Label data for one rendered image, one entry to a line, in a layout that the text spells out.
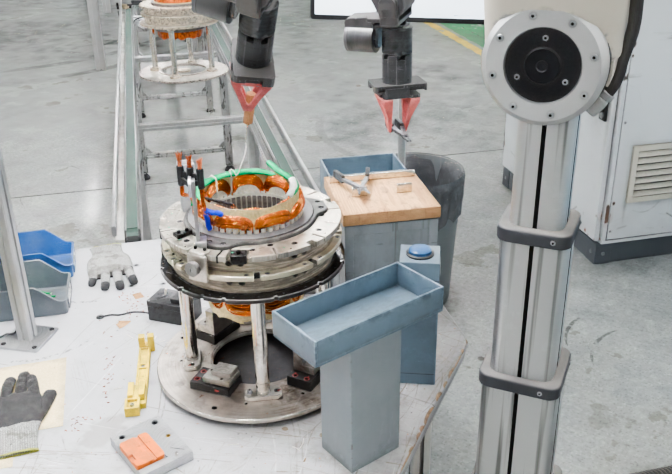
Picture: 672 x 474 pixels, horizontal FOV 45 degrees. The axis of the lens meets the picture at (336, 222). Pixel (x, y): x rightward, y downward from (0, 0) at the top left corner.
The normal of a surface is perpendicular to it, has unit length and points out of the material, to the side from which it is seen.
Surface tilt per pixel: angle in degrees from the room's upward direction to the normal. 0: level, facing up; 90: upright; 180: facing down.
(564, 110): 90
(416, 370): 90
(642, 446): 0
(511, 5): 109
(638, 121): 90
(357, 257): 90
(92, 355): 0
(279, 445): 0
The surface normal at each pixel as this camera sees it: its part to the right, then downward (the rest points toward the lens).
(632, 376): -0.01, -0.91
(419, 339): -0.11, 0.42
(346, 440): -0.79, 0.27
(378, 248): 0.19, 0.41
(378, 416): 0.61, 0.33
